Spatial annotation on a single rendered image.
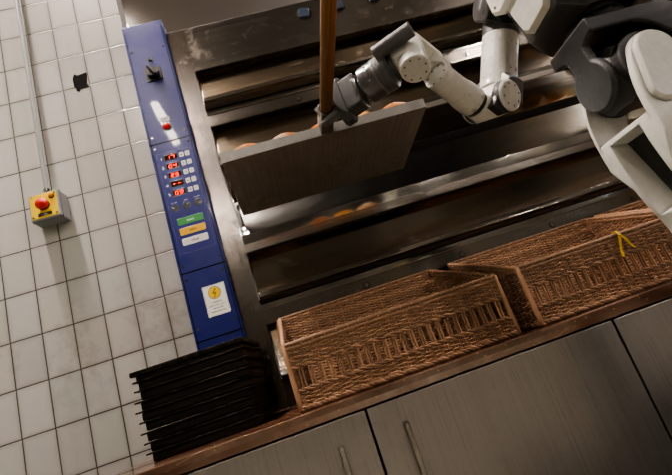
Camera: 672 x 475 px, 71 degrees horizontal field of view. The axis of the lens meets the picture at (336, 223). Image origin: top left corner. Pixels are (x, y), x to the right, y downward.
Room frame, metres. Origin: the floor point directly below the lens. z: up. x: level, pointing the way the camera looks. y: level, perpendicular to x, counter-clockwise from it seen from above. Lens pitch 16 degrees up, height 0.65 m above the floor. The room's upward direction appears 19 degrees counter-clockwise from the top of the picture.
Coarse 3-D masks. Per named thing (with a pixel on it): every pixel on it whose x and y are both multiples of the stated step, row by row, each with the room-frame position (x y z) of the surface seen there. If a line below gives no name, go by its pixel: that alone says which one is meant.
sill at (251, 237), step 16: (560, 144) 1.75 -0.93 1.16; (576, 144) 1.76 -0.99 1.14; (496, 160) 1.71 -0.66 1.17; (512, 160) 1.72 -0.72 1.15; (448, 176) 1.69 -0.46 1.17; (464, 176) 1.69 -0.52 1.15; (384, 192) 1.65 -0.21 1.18; (400, 192) 1.66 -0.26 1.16; (416, 192) 1.67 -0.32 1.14; (336, 208) 1.62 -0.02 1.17; (352, 208) 1.63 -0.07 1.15; (288, 224) 1.60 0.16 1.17; (304, 224) 1.61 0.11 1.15; (256, 240) 1.58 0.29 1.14
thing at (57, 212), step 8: (48, 192) 1.42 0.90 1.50; (56, 192) 1.43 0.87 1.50; (32, 200) 1.41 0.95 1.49; (48, 200) 1.42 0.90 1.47; (56, 200) 1.42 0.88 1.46; (64, 200) 1.47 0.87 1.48; (32, 208) 1.41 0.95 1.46; (48, 208) 1.42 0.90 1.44; (56, 208) 1.42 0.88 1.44; (64, 208) 1.46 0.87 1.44; (32, 216) 1.41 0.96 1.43; (40, 216) 1.41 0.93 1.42; (48, 216) 1.42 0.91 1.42; (56, 216) 1.43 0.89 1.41; (64, 216) 1.45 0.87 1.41; (40, 224) 1.45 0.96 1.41; (48, 224) 1.46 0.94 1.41; (56, 224) 1.48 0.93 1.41
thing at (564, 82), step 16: (528, 80) 1.59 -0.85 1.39; (544, 80) 1.63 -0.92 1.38; (560, 80) 1.67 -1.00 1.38; (528, 96) 1.70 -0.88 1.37; (544, 96) 1.74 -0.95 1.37; (560, 96) 1.78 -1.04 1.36; (432, 112) 1.57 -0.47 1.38; (448, 112) 1.61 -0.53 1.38; (512, 112) 1.77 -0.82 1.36; (432, 128) 1.67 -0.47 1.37; (448, 128) 1.71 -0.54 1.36; (224, 176) 1.50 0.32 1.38
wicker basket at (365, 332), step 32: (384, 288) 1.59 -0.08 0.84; (416, 288) 1.61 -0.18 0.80; (448, 288) 1.51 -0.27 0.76; (480, 288) 1.16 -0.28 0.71; (288, 320) 1.54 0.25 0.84; (320, 320) 1.55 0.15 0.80; (352, 320) 1.56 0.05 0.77; (384, 320) 1.13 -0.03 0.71; (416, 320) 1.14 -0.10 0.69; (448, 320) 1.57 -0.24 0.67; (480, 320) 1.37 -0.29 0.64; (512, 320) 1.17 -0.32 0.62; (288, 352) 1.09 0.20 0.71; (320, 352) 1.10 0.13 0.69; (416, 352) 1.13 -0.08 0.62; (448, 352) 1.14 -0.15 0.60; (320, 384) 1.09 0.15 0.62; (352, 384) 1.11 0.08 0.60
